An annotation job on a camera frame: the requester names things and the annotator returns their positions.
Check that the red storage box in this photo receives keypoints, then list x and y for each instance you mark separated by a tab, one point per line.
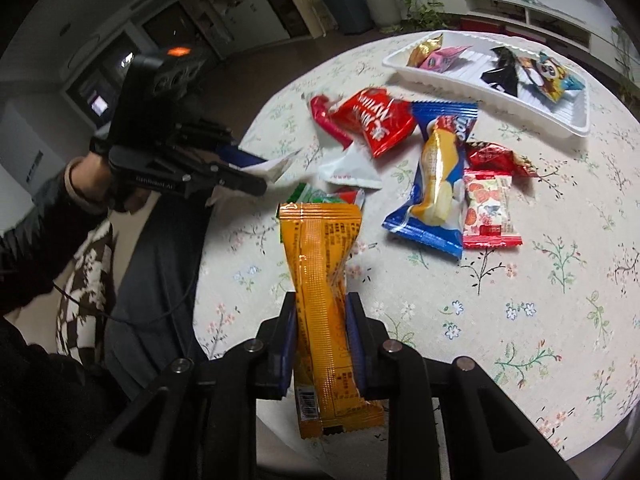
512	29
472	24

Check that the blue cake snack packet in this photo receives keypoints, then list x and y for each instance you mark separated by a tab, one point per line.
435	180

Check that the green snack packet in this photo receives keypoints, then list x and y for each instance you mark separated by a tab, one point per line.
320	195

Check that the white tall cabinet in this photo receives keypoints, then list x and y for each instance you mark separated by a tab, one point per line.
260	15

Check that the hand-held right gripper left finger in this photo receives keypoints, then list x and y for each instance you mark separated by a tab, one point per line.
277	347

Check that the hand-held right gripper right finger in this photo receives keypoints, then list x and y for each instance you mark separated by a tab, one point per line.
362	350

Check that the white plastic tray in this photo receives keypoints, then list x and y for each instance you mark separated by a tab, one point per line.
500	80

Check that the pink snack packet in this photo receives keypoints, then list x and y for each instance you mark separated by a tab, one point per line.
442	57

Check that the person's dark clothing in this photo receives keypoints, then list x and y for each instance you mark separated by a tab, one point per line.
45	410

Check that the orange snack packet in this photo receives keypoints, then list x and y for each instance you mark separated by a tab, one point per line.
320	280

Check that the brown white patterned cushion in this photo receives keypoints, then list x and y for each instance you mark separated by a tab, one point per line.
85	290

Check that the blue panda-print snack packet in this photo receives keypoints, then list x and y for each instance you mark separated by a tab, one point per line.
547	77

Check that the pale white snack packet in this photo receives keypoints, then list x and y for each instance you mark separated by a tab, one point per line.
275	167

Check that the slim red snack packet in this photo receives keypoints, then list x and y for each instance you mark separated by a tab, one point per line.
327	120

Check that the plant in ribbed white pot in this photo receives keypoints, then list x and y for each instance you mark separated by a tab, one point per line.
384	5

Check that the yellow gold snack packet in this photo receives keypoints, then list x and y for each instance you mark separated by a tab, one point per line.
422	50

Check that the person's left forearm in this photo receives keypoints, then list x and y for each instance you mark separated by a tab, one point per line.
35	250

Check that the trailing vine plant on cabinet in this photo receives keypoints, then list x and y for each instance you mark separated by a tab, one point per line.
627	65

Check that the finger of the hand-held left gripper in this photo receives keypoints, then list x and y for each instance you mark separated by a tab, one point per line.
235	182
242	156

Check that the person's left hand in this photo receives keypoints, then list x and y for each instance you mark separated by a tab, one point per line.
92	180

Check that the black snack packet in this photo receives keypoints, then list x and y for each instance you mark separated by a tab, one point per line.
502	72

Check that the white triangular snack packet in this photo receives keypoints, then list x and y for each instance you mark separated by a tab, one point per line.
350	170

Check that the dark red snack packet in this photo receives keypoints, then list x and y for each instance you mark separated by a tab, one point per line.
500	157

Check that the white red fruit-print snack packet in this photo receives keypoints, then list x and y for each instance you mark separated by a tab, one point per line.
487	210

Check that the white television cabinet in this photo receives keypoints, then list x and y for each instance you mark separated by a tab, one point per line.
540	20

